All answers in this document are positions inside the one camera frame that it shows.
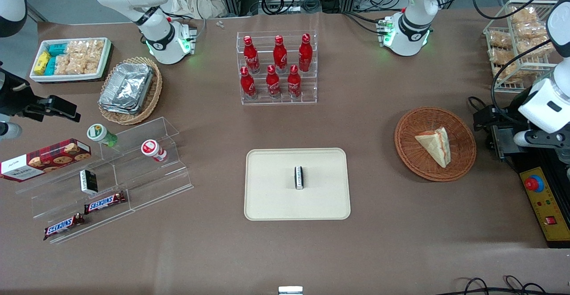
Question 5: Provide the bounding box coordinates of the yellow emergency stop box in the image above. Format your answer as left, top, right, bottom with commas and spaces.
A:
519, 166, 570, 249

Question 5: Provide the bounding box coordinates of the clear acrylic stepped shelf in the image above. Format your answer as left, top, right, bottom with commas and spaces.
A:
16, 117, 195, 245

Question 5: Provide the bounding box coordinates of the white wire basket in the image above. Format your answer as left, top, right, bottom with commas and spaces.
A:
483, 0, 570, 94

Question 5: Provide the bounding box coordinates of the clear rice cracker bag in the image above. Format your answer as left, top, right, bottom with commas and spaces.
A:
85, 40, 106, 74
55, 53, 71, 76
66, 41, 89, 75

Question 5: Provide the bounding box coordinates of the triangular wrapped sandwich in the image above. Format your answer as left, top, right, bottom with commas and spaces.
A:
415, 127, 452, 169

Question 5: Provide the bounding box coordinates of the aluminium foil tray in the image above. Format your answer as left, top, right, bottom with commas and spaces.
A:
99, 62, 155, 115

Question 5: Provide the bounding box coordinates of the round brown wicker basket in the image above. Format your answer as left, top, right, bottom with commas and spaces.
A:
395, 107, 477, 183

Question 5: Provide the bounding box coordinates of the red lidded snack cup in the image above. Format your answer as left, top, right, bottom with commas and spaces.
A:
141, 139, 168, 163

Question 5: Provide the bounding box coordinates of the clear acrylic bottle rack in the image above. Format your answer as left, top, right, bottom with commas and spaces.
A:
236, 30, 318, 106

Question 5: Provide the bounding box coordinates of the right grey wrist camera box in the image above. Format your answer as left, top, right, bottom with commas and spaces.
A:
0, 123, 22, 140

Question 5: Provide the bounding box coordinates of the red cola bottle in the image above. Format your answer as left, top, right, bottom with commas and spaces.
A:
243, 36, 261, 74
273, 35, 288, 74
240, 66, 258, 101
287, 65, 302, 99
266, 65, 282, 100
299, 33, 314, 73

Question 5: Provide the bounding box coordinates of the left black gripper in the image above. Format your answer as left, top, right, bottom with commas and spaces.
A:
473, 105, 570, 165

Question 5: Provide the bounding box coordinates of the yellow snack packet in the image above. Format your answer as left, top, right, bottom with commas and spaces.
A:
34, 51, 51, 75

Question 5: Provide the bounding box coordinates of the brown Snickers bar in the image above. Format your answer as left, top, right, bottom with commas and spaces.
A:
43, 213, 86, 242
84, 191, 127, 215

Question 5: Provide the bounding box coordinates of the white rectangular snack bin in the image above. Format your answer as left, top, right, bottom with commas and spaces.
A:
29, 37, 112, 84

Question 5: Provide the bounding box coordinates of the red tartan cookie box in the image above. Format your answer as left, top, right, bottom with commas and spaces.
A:
0, 138, 92, 183

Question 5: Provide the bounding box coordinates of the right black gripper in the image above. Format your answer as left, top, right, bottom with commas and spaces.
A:
0, 62, 82, 123

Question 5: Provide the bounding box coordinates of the left grey wrist camera box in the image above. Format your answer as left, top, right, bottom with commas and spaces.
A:
513, 131, 535, 148

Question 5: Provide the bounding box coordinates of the black cable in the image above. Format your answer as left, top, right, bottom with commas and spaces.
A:
491, 40, 558, 114
468, 96, 491, 114
342, 11, 389, 35
445, 276, 570, 295

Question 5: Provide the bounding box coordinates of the clear fried snack bag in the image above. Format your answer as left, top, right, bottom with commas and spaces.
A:
488, 47, 513, 66
519, 37, 555, 60
510, 6, 540, 25
489, 31, 513, 49
494, 63, 520, 84
514, 21, 549, 40

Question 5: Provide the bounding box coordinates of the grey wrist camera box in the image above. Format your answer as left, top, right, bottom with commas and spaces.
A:
513, 131, 535, 148
0, 123, 22, 140

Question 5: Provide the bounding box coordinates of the oval light wicker basket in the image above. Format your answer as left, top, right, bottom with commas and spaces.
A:
98, 57, 163, 126

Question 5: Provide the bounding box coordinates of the green lidded snack cup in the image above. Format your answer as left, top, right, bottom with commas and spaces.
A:
87, 123, 119, 148

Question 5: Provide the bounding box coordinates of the beige serving tray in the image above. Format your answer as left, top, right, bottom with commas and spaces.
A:
244, 148, 352, 221

